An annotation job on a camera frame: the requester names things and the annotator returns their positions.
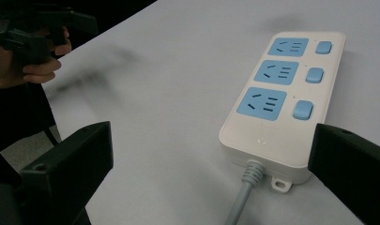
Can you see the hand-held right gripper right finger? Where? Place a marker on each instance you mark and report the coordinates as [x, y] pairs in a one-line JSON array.
[[350, 165]]

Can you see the white power strip blue sockets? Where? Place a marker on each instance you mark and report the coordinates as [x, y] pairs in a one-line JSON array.
[[281, 125]]

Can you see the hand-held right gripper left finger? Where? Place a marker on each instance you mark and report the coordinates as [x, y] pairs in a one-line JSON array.
[[68, 168]]

